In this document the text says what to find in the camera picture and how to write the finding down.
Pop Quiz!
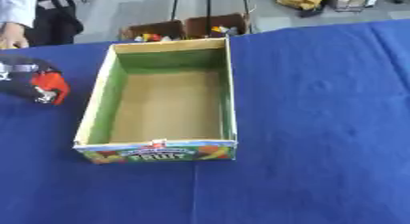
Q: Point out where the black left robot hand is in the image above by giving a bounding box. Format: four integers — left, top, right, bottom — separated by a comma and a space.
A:
0, 54, 64, 105

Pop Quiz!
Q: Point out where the orange block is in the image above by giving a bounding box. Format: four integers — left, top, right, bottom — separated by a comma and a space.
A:
28, 71, 72, 106

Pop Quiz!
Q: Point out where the brown cardboard box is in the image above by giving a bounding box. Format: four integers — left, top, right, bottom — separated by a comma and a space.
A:
120, 19, 188, 43
184, 13, 252, 39

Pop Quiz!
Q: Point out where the cardboard box with green inside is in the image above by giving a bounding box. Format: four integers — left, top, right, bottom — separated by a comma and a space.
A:
71, 37, 239, 165

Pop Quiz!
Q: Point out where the person's hand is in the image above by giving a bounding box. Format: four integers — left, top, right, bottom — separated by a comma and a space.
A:
0, 22, 31, 49

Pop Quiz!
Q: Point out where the person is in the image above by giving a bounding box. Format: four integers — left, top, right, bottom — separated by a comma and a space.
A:
0, 0, 85, 49

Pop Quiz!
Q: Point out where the black tripod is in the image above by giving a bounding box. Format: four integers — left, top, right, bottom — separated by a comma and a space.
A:
167, 0, 254, 34

